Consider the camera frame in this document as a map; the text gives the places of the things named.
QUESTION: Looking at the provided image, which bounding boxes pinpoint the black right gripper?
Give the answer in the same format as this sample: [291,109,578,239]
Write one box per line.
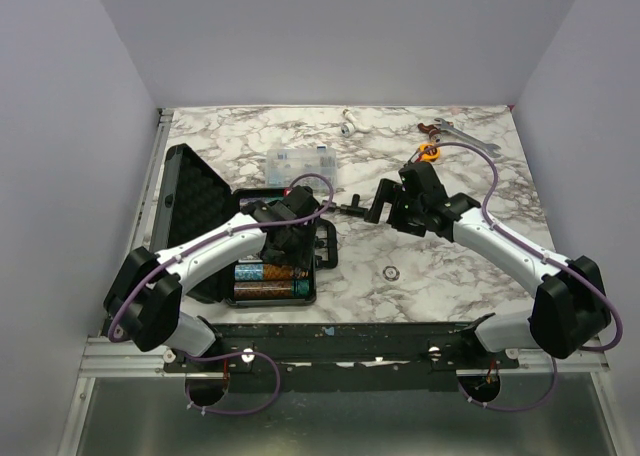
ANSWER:
[365,178,425,238]

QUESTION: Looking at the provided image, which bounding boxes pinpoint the white poker chip pair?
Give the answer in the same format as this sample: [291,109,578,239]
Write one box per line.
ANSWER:
[382,265,400,281]

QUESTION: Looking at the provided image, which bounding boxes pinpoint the black poker set case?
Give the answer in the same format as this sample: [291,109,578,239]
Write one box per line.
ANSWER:
[149,144,338,307]

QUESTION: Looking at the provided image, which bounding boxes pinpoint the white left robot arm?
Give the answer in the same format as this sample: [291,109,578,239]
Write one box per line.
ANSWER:
[104,186,323,371]

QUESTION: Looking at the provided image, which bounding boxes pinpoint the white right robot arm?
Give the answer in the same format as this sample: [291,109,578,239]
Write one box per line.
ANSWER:
[365,162,612,368]

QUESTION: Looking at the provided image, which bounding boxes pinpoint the black T-shaped pipe fitting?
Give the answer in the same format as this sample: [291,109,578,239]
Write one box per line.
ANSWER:
[328,194,368,219]

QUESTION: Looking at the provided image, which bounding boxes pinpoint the clear plastic organizer box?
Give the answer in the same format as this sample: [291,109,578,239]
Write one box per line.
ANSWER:
[265,146,338,188]

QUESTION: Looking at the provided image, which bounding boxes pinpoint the yellow tape measure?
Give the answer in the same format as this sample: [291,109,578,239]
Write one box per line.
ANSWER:
[418,144,441,162]

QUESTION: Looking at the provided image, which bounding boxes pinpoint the lower poker chip rows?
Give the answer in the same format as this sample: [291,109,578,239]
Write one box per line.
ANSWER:
[233,263,311,301]

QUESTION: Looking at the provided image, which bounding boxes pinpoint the silver open-end wrench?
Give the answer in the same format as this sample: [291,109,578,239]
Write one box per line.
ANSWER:
[434,118,502,159]

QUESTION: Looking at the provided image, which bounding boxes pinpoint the brown handled tool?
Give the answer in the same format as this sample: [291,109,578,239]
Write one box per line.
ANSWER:
[417,123,441,144]

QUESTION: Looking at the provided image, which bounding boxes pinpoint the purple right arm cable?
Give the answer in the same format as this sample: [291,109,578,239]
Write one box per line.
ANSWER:
[409,141,625,412]

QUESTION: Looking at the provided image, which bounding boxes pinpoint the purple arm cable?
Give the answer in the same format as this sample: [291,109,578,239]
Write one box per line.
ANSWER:
[107,174,335,417]
[409,141,625,412]

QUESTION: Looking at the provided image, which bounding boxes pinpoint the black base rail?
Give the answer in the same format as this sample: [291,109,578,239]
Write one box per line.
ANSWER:
[164,322,519,393]

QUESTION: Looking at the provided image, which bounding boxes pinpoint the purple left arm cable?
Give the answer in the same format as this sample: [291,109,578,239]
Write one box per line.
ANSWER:
[107,174,335,417]

